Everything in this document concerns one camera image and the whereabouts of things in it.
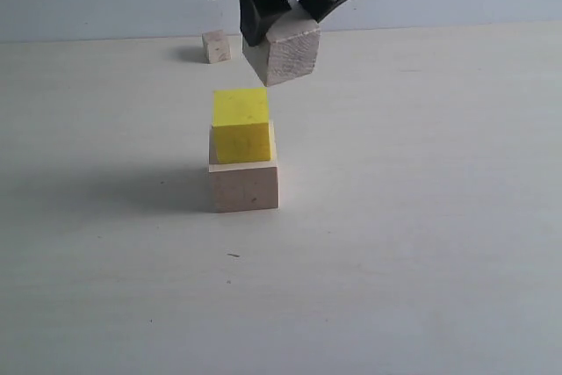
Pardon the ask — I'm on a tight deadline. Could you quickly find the medium wooden cube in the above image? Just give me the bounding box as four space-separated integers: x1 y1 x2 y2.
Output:
242 0 321 87

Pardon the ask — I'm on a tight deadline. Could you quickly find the small wooden cube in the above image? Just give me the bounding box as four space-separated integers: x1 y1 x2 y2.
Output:
202 30 231 64

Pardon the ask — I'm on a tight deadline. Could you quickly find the yellow cube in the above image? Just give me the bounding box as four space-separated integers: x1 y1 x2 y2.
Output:
212 88 271 164

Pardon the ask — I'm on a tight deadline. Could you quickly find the large pale wooden cube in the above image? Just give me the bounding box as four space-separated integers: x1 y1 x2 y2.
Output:
208 120 279 213

